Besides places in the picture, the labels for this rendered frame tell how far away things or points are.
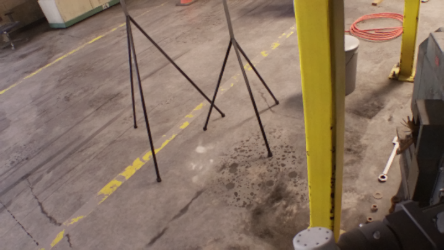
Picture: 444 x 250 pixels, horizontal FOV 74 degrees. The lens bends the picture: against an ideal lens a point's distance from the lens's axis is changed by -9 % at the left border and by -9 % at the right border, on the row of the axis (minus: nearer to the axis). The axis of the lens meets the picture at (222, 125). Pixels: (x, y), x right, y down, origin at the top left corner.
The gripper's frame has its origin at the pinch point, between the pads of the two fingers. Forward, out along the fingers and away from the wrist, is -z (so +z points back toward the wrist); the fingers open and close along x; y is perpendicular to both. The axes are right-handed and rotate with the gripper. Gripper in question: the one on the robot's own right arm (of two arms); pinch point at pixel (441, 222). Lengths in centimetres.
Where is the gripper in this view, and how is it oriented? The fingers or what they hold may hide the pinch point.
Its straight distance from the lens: 65.5
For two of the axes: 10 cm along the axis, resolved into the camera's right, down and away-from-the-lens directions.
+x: 2.0, 5.4, -8.2
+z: -9.6, 2.8, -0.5
